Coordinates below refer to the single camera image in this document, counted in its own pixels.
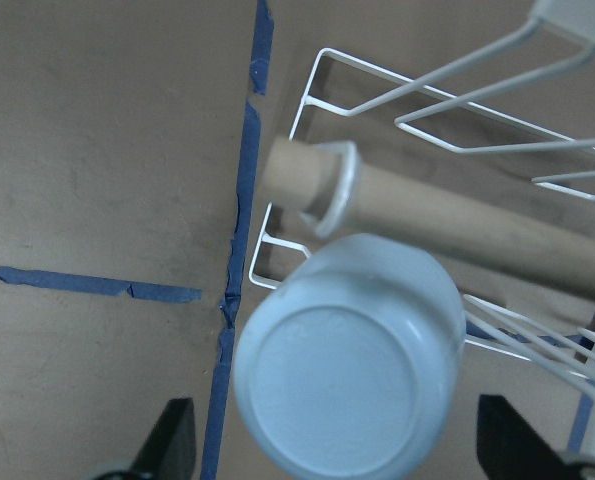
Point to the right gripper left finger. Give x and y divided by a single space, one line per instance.
169 451

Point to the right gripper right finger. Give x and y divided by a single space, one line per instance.
507 447

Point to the light blue plastic cup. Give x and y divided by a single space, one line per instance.
347 369

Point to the white wire cup rack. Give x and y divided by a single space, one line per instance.
449 116

